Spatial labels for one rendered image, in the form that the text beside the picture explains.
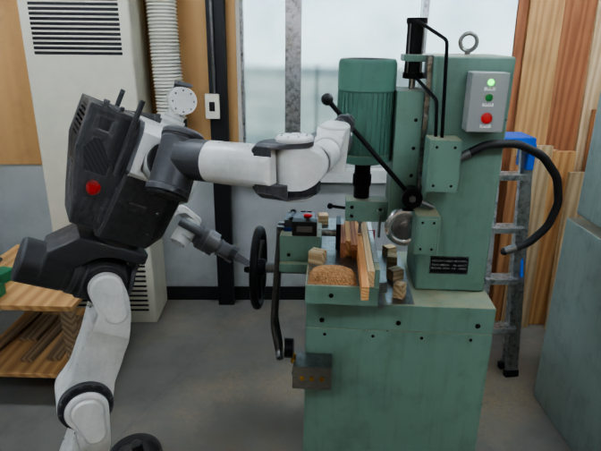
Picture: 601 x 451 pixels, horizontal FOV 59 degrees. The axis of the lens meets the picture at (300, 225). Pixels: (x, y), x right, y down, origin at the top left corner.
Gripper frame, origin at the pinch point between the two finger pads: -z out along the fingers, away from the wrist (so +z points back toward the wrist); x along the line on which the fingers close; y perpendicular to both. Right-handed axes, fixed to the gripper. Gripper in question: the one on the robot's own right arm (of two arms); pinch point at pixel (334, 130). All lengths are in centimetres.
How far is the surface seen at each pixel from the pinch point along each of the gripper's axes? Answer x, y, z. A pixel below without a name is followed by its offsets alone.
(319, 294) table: 32.0, 30.6, 16.8
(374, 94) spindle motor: -14.7, 0.4, -5.4
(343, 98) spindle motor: -7.2, -4.2, -8.6
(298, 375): 55, 47, 16
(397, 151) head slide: -9.2, 18.3, -7.0
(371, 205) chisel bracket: 8.0, 27.3, -10.6
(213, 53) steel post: 36, -55, -133
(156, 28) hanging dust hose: 47, -81, -123
